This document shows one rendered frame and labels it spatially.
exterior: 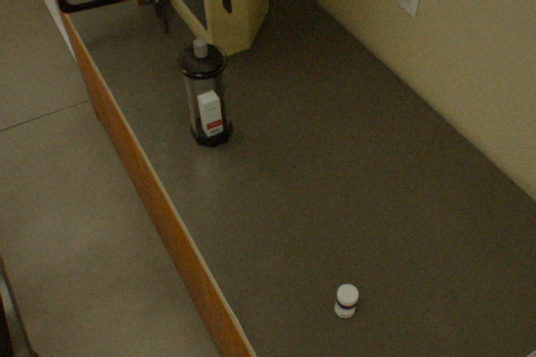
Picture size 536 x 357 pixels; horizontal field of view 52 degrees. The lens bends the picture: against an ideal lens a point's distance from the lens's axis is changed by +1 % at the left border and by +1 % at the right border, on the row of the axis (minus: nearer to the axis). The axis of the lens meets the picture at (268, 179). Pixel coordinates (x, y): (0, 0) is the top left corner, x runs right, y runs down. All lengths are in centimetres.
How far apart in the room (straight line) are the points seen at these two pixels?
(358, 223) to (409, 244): 11
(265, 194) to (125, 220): 128
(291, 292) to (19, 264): 155
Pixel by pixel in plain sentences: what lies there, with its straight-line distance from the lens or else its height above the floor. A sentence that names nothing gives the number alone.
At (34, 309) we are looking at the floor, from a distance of 231.
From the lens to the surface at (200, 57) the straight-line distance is 119.
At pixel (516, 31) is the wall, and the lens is 125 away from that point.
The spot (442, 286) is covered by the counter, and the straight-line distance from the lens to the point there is 114.
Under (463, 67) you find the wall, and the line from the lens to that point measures 139.
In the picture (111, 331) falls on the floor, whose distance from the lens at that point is 217.
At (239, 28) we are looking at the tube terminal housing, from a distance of 155.
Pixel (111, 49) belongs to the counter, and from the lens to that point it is 167.
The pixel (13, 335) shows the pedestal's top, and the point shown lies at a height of 94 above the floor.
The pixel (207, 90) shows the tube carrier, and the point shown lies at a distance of 120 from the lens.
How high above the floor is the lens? 190
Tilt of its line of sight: 50 degrees down
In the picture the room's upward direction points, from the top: 1 degrees counter-clockwise
